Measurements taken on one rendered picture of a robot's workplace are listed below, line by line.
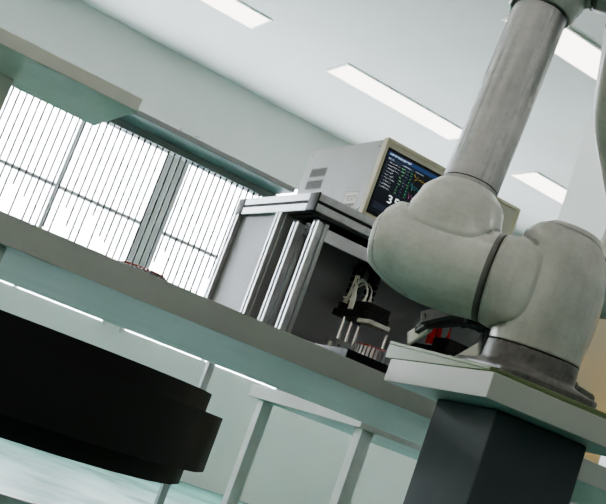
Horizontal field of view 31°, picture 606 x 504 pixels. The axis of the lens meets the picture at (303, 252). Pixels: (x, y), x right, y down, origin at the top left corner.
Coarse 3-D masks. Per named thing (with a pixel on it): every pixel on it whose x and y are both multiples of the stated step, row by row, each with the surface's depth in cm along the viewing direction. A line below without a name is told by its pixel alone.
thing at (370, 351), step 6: (354, 348) 240; (360, 348) 238; (366, 348) 238; (372, 348) 237; (378, 348) 238; (366, 354) 237; (372, 354) 237; (378, 354) 238; (384, 354) 237; (378, 360) 237; (384, 360) 237
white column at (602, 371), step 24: (576, 168) 692; (576, 192) 683; (600, 192) 663; (576, 216) 674; (600, 216) 655; (600, 336) 640; (600, 360) 640; (600, 384) 640; (600, 408) 640; (600, 456) 640
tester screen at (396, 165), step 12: (396, 156) 260; (384, 168) 258; (396, 168) 260; (408, 168) 262; (420, 168) 263; (384, 180) 258; (396, 180) 260; (408, 180) 262; (420, 180) 263; (384, 192) 258; (396, 192) 260; (408, 192) 262; (372, 204) 257; (384, 204) 258
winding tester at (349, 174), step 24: (360, 144) 271; (384, 144) 259; (312, 168) 289; (336, 168) 277; (360, 168) 266; (432, 168) 265; (312, 192) 283; (336, 192) 271; (360, 192) 261; (504, 216) 276
